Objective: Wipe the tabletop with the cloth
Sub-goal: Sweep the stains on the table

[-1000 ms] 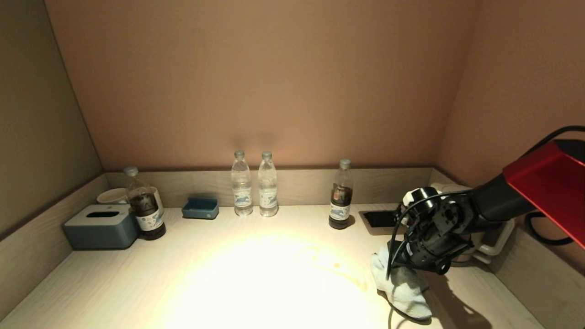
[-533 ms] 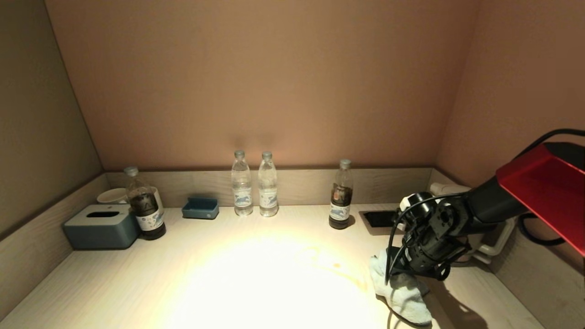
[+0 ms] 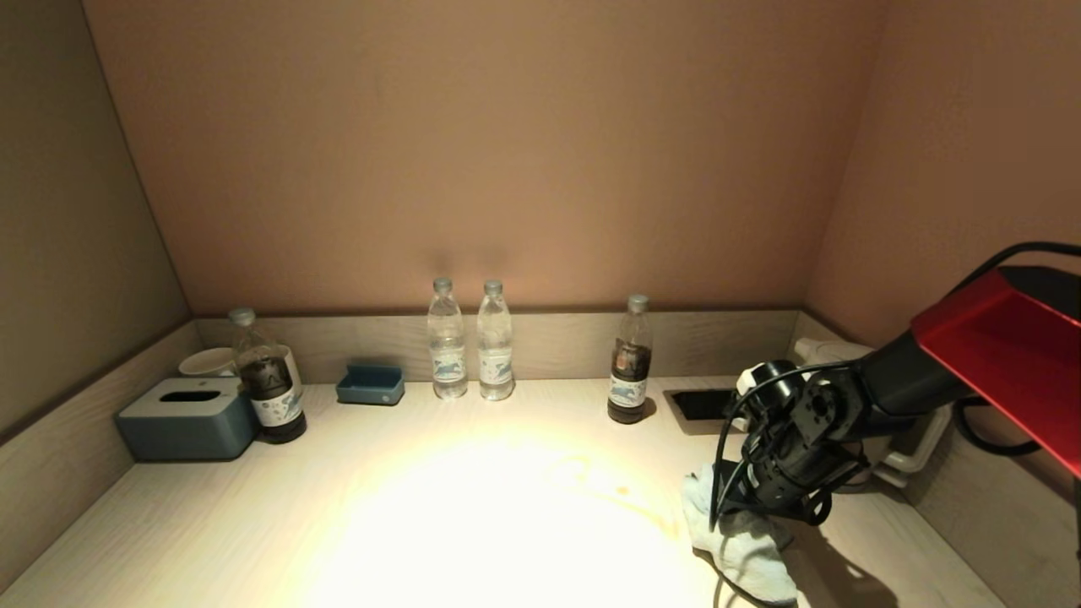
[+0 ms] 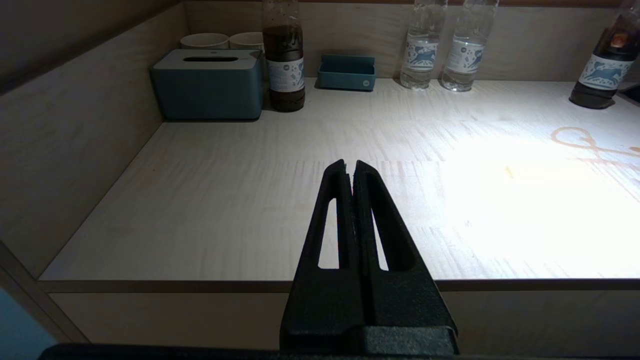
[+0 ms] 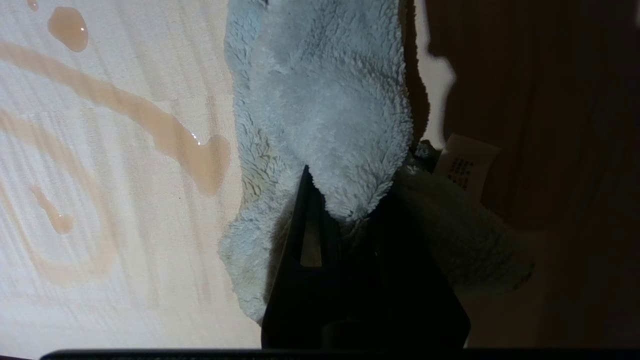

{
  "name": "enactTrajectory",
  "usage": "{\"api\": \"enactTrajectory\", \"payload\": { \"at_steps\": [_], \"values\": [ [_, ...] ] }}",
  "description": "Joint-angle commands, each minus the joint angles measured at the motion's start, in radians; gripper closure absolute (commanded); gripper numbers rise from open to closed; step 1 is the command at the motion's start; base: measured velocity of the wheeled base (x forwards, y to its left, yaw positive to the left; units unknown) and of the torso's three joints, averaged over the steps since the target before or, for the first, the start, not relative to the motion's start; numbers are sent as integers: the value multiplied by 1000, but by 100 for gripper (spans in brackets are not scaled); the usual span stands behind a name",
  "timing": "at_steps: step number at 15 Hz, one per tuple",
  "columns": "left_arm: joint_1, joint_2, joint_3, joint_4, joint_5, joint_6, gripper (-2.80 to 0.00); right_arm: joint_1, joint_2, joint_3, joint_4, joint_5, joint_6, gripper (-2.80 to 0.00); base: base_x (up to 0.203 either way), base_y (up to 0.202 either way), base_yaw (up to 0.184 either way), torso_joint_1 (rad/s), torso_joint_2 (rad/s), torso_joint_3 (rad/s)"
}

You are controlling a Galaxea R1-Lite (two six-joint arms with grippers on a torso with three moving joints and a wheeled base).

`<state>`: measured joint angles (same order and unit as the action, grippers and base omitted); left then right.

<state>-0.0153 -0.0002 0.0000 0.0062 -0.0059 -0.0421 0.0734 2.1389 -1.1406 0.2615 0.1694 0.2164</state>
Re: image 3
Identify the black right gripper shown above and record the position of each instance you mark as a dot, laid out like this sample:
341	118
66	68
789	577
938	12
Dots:
798	477

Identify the light blue fluffy cloth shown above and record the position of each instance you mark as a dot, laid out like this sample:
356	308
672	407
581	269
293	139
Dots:
747	553

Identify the red black right robot arm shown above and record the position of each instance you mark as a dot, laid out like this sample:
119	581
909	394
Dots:
996	346

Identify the brown liquid stain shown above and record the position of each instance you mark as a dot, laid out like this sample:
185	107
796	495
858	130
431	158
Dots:
650	511

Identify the black recessed socket box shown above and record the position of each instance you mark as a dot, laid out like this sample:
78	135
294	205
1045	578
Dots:
697	405

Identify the half-full dark drink bottle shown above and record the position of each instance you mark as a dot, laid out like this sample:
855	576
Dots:
629	380

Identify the cream electric kettle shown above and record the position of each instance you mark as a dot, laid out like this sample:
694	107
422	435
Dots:
916	460

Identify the clear water bottle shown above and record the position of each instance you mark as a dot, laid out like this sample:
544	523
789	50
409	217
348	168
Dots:
495	355
447	355

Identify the small blue tray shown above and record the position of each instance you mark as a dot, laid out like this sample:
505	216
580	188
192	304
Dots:
370	390

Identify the fuller dark drink bottle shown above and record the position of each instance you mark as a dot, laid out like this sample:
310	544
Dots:
270	388

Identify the white ceramic cup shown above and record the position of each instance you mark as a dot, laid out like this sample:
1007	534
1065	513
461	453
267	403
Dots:
207	363

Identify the blue grey tissue box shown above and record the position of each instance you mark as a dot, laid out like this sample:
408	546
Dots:
186	426

